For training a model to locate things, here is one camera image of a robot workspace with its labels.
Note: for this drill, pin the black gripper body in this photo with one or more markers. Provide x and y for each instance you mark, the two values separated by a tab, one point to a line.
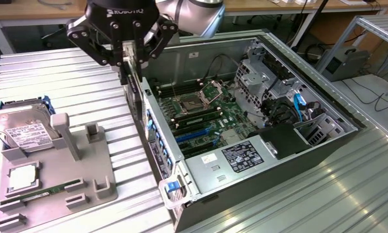
123	11

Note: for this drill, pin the silver CPU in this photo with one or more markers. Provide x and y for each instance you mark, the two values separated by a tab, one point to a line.
23	177

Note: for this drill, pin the aluminium slat table frame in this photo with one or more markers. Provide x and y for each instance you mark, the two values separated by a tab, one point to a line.
375	26

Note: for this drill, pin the grey parts rack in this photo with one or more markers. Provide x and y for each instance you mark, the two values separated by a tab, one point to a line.
51	194

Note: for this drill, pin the blue expansion slot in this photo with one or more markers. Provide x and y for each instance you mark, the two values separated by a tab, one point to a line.
191	136

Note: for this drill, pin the green RAM stick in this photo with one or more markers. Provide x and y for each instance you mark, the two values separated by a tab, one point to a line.
40	193
199	119

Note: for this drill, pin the metal disk bay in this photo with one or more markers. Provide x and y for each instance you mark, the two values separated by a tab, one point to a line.
323	131

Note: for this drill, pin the long black expansion slot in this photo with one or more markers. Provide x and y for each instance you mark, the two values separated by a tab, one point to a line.
198	146
199	152
188	129

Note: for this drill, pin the grey power supply unit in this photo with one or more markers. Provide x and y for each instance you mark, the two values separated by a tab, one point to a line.
214	174

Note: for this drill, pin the CPU socket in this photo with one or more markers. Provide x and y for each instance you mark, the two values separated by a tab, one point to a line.
194	104

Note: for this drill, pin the blue case latch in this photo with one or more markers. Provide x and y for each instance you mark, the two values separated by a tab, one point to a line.
172	187

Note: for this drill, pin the black tripod base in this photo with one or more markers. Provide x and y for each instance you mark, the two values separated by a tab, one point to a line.
51	35

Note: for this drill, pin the metal drive cage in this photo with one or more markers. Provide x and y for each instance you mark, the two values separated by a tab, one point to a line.
255	80

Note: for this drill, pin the thin locking lever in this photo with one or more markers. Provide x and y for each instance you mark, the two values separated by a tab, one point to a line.
175	89

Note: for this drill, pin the blue card retention clip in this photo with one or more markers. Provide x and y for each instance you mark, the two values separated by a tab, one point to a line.
154	126
170	166
166	156
162	146
158	136

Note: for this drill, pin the silver chipset heatsink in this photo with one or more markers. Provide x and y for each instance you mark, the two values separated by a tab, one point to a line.
231	137

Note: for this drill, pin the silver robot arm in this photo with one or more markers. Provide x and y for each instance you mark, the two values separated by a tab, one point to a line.
200	17

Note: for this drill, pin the hard disk with blue carrier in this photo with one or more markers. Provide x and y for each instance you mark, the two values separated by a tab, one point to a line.
23	126

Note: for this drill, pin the grey computer tower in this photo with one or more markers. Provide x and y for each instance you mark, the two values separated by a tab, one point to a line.
343	63

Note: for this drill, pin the open PC case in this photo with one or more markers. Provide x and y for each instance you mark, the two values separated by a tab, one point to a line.
262	184

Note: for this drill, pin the wooden desk with white frame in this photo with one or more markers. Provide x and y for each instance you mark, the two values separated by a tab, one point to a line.
26	11

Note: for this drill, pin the black graphics card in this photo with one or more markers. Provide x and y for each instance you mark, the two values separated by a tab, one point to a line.
132	80

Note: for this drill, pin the metal socket cover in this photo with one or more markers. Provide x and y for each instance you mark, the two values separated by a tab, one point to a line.
215	83

